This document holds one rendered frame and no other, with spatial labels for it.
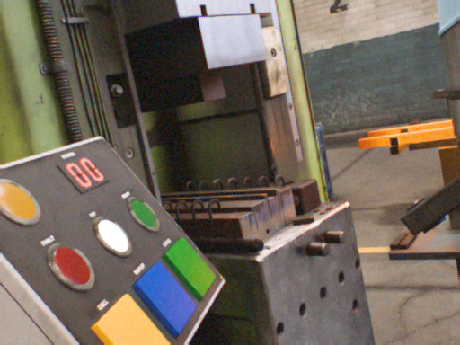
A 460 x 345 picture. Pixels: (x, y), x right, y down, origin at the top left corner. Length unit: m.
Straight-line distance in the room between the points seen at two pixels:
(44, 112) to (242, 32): 0.43
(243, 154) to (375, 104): 7.34
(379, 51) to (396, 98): 0.71
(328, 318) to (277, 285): 0.21
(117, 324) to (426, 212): 0.34
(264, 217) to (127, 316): 0.63
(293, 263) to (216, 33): 0.47
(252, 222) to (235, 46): 0.35
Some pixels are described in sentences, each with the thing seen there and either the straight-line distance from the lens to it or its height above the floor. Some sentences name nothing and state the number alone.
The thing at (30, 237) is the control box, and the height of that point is 1.13.
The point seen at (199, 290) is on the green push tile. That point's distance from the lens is 0.76.
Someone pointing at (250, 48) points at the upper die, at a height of 1.30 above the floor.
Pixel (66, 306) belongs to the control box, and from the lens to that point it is 0.57.
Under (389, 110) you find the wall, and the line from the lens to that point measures 8.78.
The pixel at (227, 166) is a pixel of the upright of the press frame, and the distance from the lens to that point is 1.56.
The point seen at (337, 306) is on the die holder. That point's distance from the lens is 1.33.
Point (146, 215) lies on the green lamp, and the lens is 0.78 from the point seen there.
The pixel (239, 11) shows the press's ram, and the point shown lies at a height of 1.37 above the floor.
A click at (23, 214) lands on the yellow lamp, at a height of 1.15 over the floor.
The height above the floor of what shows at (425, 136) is 1.03.
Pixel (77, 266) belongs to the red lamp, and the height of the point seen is 1.09.
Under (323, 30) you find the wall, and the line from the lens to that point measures 8.95.
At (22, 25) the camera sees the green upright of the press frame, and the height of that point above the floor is 1.39.
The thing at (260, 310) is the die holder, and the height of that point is 0.81.
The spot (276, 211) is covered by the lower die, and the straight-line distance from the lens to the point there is 1.23.
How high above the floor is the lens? 1.24
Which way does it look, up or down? 9 degrees down
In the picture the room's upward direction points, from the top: 11 degrees counter-clockwise
